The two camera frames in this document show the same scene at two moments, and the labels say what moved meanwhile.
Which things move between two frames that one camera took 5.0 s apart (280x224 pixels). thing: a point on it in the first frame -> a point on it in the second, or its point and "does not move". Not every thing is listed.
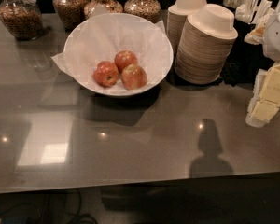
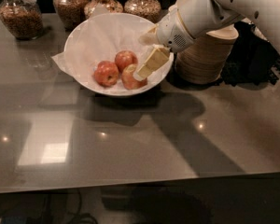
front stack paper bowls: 205,45 does not move
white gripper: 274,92 -> 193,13
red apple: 133,77 does not move
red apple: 125,58 does not move
